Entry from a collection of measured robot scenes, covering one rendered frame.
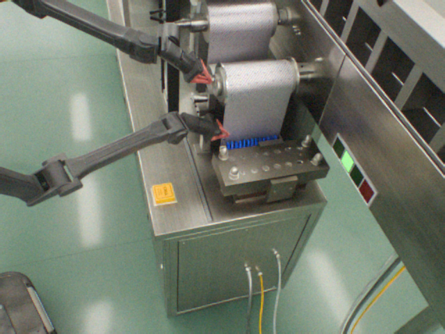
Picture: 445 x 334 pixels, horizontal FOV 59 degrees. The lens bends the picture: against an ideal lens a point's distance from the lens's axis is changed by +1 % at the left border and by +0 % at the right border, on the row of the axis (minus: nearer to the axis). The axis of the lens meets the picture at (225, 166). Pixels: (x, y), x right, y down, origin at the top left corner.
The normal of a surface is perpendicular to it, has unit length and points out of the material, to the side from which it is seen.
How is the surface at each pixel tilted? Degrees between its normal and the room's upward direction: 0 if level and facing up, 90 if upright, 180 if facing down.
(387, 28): 90
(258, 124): 90
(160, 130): 21
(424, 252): 90
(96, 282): 0
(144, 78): 0
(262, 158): 0
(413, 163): 90
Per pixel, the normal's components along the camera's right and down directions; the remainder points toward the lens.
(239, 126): 0.28, 0.75
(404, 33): -0.95, 0.15
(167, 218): 0.10, -0.65
